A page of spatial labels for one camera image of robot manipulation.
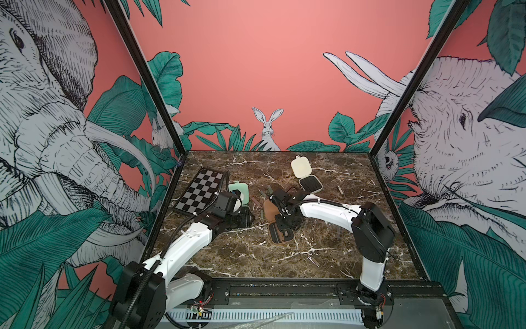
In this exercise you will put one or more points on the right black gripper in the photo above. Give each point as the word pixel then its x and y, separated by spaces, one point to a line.
pixel 282 228

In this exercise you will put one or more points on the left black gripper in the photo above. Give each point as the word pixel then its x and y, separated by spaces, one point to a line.
pixel 245 218

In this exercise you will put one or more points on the brown clipper case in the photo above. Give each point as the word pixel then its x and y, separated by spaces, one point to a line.
pixel 277 237

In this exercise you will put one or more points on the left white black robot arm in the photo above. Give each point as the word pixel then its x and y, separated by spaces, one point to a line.
pixel 147 291

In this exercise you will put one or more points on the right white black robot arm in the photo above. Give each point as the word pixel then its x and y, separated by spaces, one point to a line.
pixel 372 231

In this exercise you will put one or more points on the mint green clipper case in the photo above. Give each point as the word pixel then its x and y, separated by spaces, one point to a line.
pixel 242 193

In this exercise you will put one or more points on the cream clipper case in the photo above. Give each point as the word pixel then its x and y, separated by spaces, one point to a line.
pixel 303 171

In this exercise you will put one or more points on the brown nail clipper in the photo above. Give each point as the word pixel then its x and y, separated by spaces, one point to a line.
pixel 313 261

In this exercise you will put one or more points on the black white checkerboard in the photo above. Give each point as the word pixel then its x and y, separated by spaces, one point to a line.
pixel 200 192

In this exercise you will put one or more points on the white perforated strip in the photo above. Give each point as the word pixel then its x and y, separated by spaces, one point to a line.
pixel 239 315

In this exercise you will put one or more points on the black aluminium front rail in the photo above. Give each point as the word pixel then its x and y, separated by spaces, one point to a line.
pixel 224 291

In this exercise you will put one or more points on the left black frame post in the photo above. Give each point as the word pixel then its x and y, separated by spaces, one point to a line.
pixel 117 13

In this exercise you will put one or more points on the black frame post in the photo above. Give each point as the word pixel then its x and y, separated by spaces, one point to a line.
pixel 117 13
pixel 448 23

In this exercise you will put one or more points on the right black frame post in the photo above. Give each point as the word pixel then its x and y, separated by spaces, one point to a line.
pixel 448 23

